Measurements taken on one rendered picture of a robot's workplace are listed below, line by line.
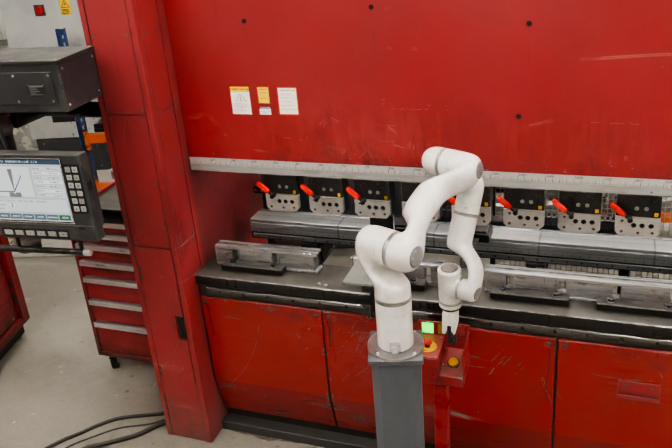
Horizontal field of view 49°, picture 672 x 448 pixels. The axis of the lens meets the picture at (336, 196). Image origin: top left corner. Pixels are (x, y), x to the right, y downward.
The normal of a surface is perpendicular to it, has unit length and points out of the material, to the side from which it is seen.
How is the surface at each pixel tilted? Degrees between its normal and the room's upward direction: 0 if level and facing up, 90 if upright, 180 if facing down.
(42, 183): 90
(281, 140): 90
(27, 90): 90
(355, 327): 90
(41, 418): 0
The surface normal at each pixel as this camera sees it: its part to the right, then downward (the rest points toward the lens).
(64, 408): -0.08, -0.92
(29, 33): -0.09, 0.39
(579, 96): -0.33, 0.39
